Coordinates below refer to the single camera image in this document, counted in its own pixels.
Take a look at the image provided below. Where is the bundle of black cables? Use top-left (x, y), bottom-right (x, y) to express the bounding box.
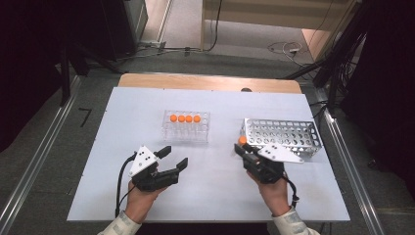
top-left (336, 30), bottom-right (365, 99)

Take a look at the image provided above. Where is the white board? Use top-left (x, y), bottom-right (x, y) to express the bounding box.
top-left (67, 86), bottom-right (350, 223)

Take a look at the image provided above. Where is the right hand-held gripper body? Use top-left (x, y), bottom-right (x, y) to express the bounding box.
top-left (243, 144), bottom-right (305, 185)

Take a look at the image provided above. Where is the aluminium floor rail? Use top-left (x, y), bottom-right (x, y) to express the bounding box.
top-left (314, 87), bottom-right (387, 235)
top-left (0, 74), bottom-right (82, 235)

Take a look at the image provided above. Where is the white floor cable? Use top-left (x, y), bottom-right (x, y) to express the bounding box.
top-left (267, 40), bottom-right (305, 67)

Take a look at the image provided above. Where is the person's left hand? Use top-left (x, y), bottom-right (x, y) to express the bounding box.
top-left (124, 180), bottom-right (167, 225)

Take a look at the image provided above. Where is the light wooden furniture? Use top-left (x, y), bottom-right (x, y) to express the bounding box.
top-left (200, 0), bottom-right (360, 62)

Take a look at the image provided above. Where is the perforated metal tube rack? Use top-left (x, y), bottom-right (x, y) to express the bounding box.
top-left (240, 117), bottom-right (324, 160)

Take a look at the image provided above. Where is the hand-held gripper cable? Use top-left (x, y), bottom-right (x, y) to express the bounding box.
top-left (115, 151), bottom-right (138, 218)
top-left (282, 175), bottom-right (300, 210)

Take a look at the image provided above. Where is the grey floor cable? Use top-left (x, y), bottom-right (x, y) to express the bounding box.
top-left (123, 39), bottom-right (204, 63)

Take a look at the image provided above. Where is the wooden table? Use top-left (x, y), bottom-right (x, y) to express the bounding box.
top-left (116, 72), bottom-right (302, 95)

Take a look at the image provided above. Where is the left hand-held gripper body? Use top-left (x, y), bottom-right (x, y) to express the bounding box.
top-left (129, 145), bottom-right (180, 193)

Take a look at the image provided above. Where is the left hand-held gripper cable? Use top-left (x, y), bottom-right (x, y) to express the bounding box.
top-left (115, 151), bottom-right (138, 218)

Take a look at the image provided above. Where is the black cabinet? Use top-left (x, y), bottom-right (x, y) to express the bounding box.
top-left (101, 0), bottom-right (150, 62)

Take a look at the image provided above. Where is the hanging black cable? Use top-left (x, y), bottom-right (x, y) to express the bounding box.
top-left (202, 0), bottom-right (224, 53)

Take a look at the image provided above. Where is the right hand-held gripper cable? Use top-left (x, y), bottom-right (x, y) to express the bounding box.
top-left (282, 175), bottom-right (300, 210)

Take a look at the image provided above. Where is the person's right hand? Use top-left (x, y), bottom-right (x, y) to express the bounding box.
top-left (248, 171), bottom-right (292, 217)

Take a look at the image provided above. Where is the clear plastic tube rack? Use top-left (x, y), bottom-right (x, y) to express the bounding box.
top-left (161, 110), bottom-right (211, 145)

